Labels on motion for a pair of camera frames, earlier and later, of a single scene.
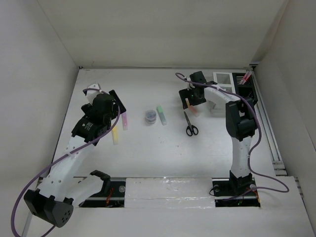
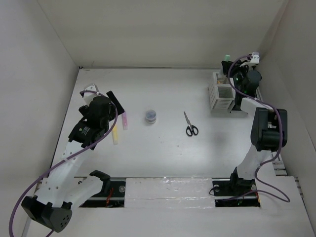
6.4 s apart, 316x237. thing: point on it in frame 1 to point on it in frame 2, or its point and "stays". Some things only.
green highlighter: (161, 115) to (227, 57)
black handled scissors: (191, 129) stays
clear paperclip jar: (150, 116) stays
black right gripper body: (190, 93) to (239, 73)
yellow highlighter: (115, 135) stays
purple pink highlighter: (125, 121) stays
